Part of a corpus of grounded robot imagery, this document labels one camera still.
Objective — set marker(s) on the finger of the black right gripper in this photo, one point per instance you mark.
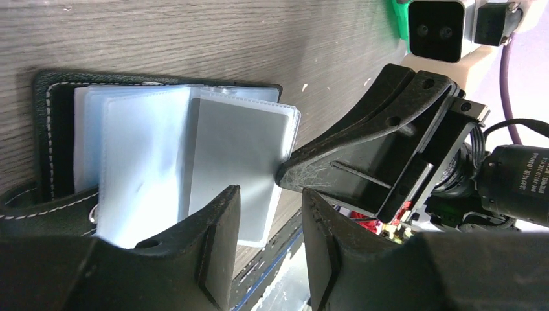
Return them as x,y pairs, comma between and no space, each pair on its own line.
346,165

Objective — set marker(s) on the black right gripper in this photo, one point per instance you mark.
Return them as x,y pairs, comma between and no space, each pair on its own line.
449,173

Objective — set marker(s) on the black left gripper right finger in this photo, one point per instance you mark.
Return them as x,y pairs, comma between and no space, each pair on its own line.
350,268

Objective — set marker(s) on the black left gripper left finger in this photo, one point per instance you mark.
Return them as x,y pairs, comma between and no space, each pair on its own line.
53,259

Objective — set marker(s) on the black card holder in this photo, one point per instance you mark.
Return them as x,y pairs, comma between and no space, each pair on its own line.
131,138

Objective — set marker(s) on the grey credit card in holder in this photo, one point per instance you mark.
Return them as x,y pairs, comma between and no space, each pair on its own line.
242,142

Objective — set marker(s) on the green double storage bin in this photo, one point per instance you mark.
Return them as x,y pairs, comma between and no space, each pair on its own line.
401,10

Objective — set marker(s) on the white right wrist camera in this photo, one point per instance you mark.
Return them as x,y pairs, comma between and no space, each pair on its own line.
460,39

